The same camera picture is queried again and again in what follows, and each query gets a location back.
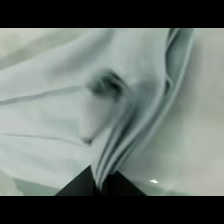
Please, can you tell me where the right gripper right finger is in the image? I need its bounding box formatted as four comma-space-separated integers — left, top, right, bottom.
99, 170, 148, 197

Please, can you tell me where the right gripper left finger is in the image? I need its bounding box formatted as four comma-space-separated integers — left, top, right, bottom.
54, 165, 100, 197

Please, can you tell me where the pale blue shirt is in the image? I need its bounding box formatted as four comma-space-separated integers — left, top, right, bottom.
0, 28, 196, 197

